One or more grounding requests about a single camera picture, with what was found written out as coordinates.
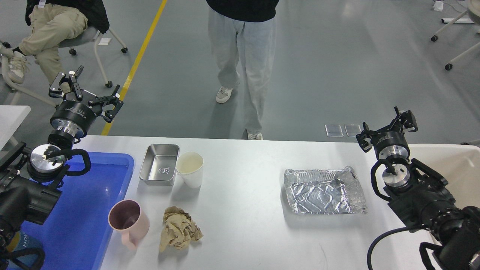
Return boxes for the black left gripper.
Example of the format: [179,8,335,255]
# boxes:
[49,65,124,139]

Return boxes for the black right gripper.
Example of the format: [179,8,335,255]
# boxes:
[355,106,418,160]

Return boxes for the stainless steel rectangular tin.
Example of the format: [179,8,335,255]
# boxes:
[139,144,179,186]

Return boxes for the pink plastic mug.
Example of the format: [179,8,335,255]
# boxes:
[108,199,150,250]

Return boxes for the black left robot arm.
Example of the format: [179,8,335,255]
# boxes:
[0,66,123,270]

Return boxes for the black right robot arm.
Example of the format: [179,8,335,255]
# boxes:
[355,106,480,270]

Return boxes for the clear floor plate right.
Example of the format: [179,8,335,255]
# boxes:
[343,124,362,137]

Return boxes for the clear floor plate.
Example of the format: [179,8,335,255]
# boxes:
[325,124,344,137]
[343,124,362,137]

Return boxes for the clear floor plate left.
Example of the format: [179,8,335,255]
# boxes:
[325,124,344,137]

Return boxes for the grey wheeled chair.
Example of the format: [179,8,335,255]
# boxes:
[1,26,113,107]

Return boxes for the white side table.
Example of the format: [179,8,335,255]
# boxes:
[0,105,31,149]

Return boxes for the white plastic bin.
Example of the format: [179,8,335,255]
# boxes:
[410,144,480,209]

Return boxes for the seated person khaki trousers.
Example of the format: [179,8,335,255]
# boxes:
[4,0,110,85]

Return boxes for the aluminium foil tray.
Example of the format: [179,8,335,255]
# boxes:
[283,166,368,215]

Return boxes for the white paper cup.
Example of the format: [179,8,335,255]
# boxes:
[176,151,204,189]

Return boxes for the blue plastic tray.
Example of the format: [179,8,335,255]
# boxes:
[21,152,134,270]

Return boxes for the teal mug yellow inside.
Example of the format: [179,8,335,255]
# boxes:
[7,231,44,267]

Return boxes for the white chair base right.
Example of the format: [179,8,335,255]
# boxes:
[430,0,480,71]

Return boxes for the crumpled brown paper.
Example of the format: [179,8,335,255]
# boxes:
[159,206,203,253]

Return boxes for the standing person in jeans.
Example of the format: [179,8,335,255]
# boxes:
[206,0,278,140]

